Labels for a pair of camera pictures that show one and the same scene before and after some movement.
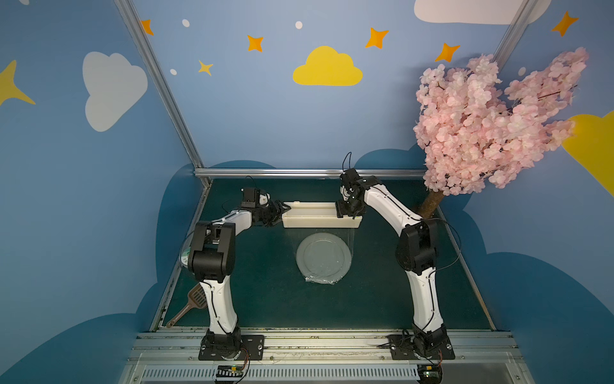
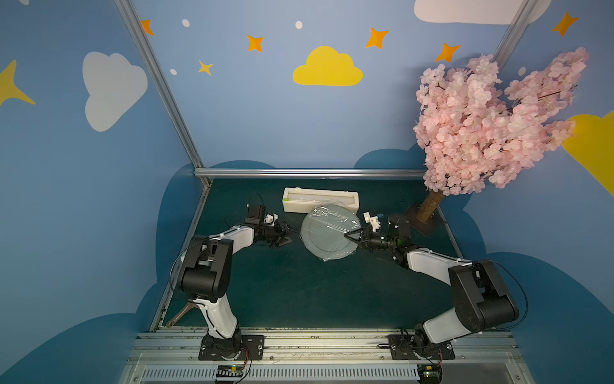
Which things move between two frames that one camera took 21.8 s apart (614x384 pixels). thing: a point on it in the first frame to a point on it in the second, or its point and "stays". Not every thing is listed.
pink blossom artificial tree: x=472 y=134 stays
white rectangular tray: x=316 y=214 to x=303 y=200
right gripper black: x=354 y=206 to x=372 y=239
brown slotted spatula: x=197 y=299 stays
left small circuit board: x=229 y=371 stays
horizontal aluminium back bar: x=312 y=171 stays
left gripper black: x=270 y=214 to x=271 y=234
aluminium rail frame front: x=172 y=356 stays
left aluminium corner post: x=164 y=88 stays
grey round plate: x=323 y=258 to x=322 y=233
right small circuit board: x=429 y=374 stays
